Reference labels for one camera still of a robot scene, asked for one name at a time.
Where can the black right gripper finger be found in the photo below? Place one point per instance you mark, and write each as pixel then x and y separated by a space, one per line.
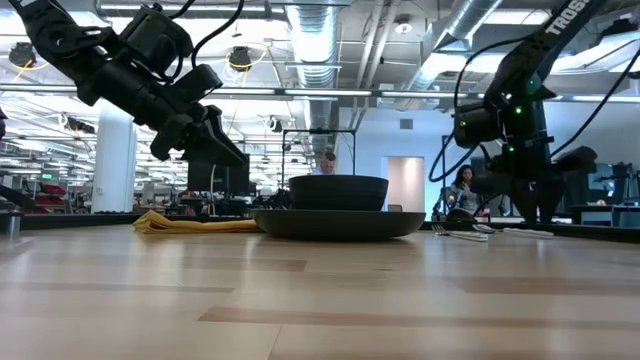
pixel 525 202
pixel 551 200

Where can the black computer monitor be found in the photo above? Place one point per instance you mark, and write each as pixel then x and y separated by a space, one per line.
pixel 220 180

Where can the black round ceiling device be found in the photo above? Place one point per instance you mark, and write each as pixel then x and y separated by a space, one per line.
pixel 240 58

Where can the dark grey plate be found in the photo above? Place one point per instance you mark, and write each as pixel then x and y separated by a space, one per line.
pixel 340 225

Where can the dark desk with monitor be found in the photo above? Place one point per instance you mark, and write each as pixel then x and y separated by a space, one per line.
pixel 607 212

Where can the silver ceiling air duct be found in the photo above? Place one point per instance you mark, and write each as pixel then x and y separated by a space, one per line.
pixel 315 45

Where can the yellow cloth napkin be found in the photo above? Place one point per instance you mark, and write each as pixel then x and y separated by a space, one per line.
pixel 190 226

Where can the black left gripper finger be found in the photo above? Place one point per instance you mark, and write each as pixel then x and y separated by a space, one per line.
pixel 167 140
pixel 225 147

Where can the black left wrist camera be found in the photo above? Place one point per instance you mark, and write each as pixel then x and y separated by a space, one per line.
pixel 157 37

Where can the silver metal cup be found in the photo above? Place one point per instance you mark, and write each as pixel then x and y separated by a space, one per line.
pixel 11 224

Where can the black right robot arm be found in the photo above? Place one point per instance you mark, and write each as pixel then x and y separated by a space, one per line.
pixel 537 60

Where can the silver fork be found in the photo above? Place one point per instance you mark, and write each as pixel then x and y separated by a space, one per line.
pixel 460 234

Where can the dark grey bowl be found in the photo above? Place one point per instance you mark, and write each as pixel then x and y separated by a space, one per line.
pixel 339 192

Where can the long ceiling light strip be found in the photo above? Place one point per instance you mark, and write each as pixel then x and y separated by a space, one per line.
pixel 325 92

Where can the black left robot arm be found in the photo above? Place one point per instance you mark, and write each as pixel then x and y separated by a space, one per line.
pixel 60 35

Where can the silver spoon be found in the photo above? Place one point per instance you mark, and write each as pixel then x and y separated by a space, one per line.
pixel 485 228

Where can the white round pillar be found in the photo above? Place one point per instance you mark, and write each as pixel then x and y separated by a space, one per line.
pixel 115 165

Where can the black metal station frame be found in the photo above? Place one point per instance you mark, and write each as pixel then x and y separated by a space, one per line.
pixel 320 132

